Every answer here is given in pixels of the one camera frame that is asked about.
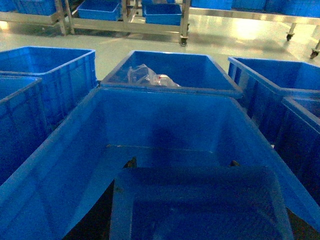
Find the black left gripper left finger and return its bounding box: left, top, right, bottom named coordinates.
left=123, top=156, right=137, bottom=168

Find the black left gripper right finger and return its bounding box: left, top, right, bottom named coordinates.
left=229, top=160, right=240, bottom=167

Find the blue bottle-shaped part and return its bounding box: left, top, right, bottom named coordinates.
left=109, top=166, right=294, bottom=240

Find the large blue target bin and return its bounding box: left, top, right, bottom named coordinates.
left=0, top=88, right=320, bottom=240

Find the blue bin with plastic bag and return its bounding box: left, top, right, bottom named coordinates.
left=100, top=50, right=243, bottom=99

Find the clear plastic bag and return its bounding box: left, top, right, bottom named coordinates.
left=127, top=64, right=181, bottom=88

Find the rear wheeled steel rack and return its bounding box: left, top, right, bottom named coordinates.
left=0, top=0, right=191, bottom=47

